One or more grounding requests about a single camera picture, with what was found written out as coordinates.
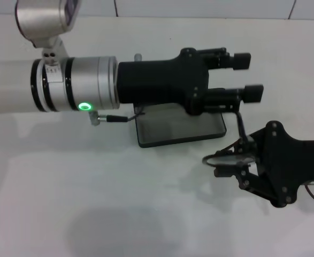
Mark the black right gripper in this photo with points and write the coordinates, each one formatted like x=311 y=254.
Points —
x=293 y=160

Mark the black framed glasses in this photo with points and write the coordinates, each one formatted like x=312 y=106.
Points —
x=226 y=160

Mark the black glasses case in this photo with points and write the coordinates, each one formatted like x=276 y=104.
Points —
x=172 y=128

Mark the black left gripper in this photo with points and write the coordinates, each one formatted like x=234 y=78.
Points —
x=162 y=80

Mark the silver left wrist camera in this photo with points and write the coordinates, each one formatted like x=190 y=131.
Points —
x=47 y=21

